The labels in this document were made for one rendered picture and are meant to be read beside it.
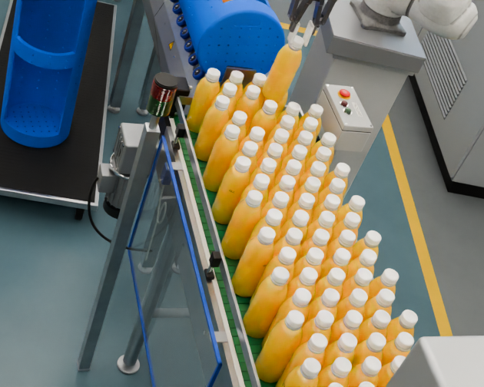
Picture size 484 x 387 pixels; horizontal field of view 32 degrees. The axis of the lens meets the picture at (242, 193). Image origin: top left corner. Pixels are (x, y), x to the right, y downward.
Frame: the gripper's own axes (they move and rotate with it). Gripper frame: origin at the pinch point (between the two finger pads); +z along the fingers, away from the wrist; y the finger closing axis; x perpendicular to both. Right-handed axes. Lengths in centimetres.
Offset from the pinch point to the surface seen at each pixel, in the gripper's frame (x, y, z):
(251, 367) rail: 87, 25, 35
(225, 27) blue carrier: -22.7, 13.0, 15.5
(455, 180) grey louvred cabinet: -80, -154, 123
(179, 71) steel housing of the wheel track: -37, 18, 44
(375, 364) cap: 97, 3, 21
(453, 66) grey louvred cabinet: -132, -159, 90
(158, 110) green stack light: 23.1, 41.8, 13.7
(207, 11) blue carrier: -29.8, 17.4, 15.1
